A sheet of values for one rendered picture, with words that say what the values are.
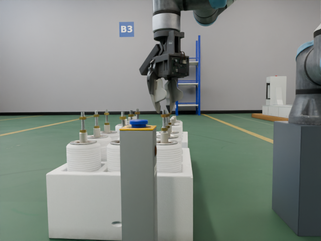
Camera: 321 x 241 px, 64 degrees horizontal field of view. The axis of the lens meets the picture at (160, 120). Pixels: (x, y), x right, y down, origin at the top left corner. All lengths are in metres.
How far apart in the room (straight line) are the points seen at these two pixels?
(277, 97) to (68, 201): 4.80
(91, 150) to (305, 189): 0.59
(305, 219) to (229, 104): 6.57
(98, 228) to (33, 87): 7.42
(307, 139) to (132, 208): 0.49
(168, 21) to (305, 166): 0.52
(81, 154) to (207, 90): 6.57
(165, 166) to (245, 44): 6.97
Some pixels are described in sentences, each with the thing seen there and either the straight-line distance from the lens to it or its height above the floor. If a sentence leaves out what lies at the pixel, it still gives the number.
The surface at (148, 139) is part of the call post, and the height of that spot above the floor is 0.29.
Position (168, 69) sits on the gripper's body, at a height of 0.45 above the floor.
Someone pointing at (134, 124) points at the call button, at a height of 0.32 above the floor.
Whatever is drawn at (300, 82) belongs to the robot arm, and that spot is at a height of 0.42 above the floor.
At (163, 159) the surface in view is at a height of 0.21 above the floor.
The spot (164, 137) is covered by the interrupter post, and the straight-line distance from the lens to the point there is 0.72.
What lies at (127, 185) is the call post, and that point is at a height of 0.20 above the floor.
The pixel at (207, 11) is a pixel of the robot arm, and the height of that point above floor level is 0.61.
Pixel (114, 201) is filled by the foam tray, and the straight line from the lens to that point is 0.72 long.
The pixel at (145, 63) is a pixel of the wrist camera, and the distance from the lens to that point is 0.77.
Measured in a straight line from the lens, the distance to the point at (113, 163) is 0.72.
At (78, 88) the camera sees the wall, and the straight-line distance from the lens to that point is 7.56.
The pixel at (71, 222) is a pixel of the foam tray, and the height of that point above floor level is 0.05.
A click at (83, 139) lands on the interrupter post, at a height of 0.26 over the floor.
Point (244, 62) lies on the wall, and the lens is 7.48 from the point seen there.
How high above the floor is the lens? 0.37
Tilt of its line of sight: 4 degrees down
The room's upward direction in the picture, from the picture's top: 1 degrees counter-clockwise
